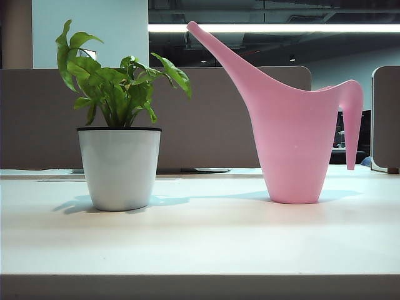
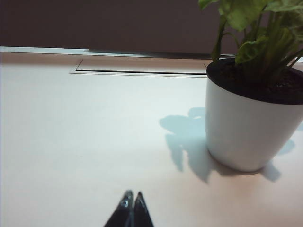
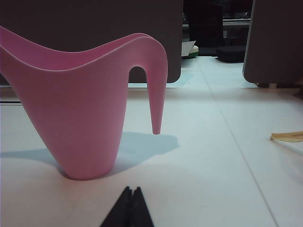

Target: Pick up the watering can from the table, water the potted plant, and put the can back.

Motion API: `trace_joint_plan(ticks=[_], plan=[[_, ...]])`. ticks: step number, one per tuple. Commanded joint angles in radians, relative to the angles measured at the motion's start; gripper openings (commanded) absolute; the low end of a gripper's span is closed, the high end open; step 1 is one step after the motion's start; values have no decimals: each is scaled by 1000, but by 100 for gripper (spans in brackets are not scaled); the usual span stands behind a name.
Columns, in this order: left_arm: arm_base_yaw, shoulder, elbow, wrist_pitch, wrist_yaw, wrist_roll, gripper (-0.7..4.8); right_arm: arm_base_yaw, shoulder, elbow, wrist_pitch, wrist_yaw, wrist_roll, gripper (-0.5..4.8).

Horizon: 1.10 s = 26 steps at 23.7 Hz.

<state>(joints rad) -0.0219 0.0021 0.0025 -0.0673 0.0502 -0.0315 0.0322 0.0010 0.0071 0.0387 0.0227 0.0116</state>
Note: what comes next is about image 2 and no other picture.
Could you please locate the table cable tray flap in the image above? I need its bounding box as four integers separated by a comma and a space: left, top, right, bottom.
69, 59, 209, 76

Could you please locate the brown desk divider panel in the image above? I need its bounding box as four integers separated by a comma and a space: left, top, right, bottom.
0, 0, 303, 56

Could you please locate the white plant pot black rim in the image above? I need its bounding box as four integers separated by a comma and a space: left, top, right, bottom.
205, 57, 303, 173

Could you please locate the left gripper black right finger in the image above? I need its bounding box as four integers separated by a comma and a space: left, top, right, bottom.
133, 191, 155, 227

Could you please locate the green leafy plant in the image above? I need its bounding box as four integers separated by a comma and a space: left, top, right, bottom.
198, 0, 303, 88

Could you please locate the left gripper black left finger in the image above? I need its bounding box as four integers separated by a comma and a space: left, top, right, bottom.
103, 190, 134, 227

